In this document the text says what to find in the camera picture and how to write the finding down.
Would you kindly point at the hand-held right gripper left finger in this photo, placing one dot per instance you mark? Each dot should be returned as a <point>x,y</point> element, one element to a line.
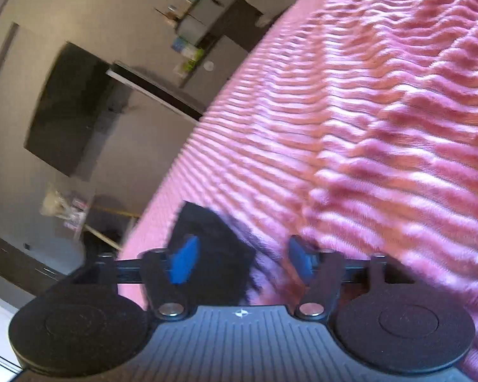
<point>184,260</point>

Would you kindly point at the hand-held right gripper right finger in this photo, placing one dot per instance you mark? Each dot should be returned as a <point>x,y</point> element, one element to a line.
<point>300,260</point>

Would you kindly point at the black pants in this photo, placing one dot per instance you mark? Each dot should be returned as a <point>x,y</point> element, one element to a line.
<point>219,252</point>

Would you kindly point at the side table with yellow legs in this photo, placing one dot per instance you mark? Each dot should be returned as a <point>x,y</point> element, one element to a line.
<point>103,211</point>

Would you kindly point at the pink ribbed blanket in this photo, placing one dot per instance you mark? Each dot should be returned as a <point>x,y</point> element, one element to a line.
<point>362,127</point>

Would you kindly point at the green packet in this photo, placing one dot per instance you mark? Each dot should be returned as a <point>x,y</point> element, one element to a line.
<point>194,57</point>

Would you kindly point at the grey cabinet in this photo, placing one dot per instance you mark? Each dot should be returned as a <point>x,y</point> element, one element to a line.
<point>223,57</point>

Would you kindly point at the blue and white box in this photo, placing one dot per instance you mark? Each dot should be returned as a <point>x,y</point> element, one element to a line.
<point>179,44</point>

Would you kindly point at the black wall television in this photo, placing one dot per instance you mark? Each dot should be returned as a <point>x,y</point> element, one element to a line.
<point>67,111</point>

